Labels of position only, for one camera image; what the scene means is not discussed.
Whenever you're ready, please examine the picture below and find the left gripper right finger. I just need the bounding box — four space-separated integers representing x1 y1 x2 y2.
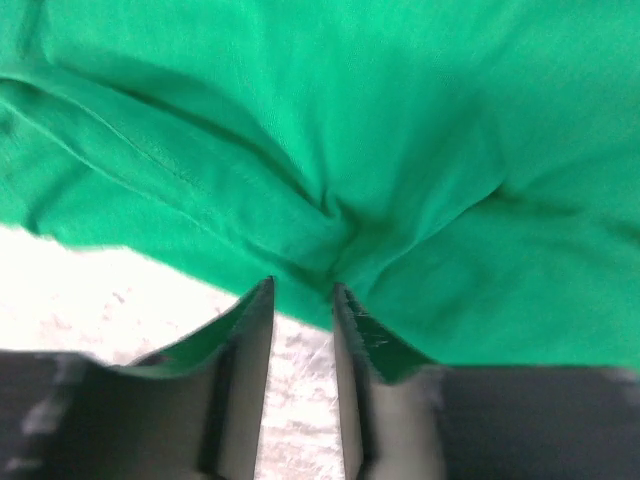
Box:
333 284 639 479

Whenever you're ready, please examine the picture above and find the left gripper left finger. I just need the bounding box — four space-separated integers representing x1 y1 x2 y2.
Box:
1 278 275 479

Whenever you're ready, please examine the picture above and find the green t-shirt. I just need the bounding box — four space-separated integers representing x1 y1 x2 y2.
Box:
1 1 639 368

